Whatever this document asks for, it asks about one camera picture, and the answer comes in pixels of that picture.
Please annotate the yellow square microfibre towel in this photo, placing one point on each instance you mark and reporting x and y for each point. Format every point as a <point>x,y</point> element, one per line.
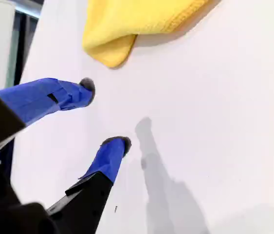
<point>127,19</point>

